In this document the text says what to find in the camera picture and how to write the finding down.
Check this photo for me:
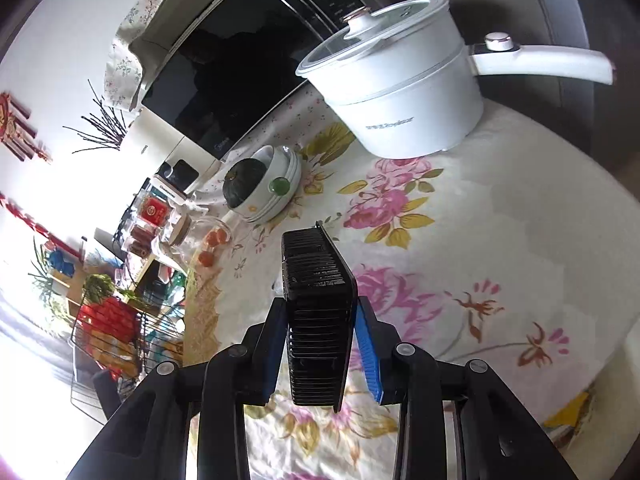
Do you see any red labelled jar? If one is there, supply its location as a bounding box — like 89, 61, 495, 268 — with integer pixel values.
137, 195, 171, 226

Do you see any black plastic tray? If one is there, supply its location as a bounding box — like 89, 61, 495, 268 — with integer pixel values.
281, 220, 358, 413

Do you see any dark green squash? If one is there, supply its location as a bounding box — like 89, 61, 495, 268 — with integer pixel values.
222, 157, 268, 208

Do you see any black microwave oven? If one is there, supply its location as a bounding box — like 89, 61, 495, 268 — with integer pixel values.
127, 0, 371, 161

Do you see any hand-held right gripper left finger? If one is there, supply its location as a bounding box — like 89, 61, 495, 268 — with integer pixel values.
67, 297, 288, 480

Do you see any red wall decoration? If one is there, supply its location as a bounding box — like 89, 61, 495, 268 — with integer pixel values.
0, 91, 53, 163

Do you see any floral tablecloth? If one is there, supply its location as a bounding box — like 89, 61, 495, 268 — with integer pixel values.
182, 100, 640, 480

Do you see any black wire rack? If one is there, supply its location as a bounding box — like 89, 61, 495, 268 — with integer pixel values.
67, 295, 186, 411

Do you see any yellow snack wrapper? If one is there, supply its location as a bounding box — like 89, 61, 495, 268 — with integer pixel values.
542, 390, 592, 428

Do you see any small-flower white cloth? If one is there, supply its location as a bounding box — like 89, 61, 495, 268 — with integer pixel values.
220, 85, 361, 171
104, 0, 201, 111

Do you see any white electric pot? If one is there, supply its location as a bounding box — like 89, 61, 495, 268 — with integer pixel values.
295, 0, 615, 158

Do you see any white kitchen appliance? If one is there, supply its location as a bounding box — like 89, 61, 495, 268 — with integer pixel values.
150, 157, 201, 201

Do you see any dark twig decoration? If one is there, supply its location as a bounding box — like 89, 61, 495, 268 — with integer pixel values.
65, 80, 131, 156

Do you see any white ceramic bowl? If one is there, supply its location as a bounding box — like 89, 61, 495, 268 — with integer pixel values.
222, 145, 296, 213

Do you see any glass teapot with wooden lid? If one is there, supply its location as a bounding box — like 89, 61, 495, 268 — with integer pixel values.
150, 215, 233, 281

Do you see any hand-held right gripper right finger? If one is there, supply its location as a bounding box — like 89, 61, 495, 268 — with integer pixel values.
354, 297, 581, 480

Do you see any white ceramic plate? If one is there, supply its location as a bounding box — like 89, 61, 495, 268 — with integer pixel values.
245, 147, 302, 223

